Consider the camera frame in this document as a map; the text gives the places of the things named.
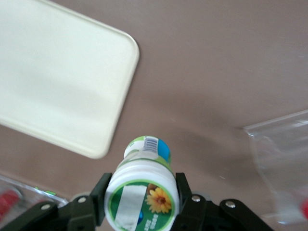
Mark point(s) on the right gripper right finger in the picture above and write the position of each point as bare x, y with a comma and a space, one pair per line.
204, 216

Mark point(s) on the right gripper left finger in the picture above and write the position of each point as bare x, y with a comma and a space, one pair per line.
72, 214

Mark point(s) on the red gum bottle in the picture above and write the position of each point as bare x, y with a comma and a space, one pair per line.
305, 208

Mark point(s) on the cream plastic tray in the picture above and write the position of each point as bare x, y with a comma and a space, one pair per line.
60, 72

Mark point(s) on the clear acrylic bottle rack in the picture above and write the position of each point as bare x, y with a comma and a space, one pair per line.
29, 187

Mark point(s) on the red cola bottle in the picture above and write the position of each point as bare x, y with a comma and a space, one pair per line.
8, 201

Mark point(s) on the clear acrylic tiered display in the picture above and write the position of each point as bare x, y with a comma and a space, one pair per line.
284, 149

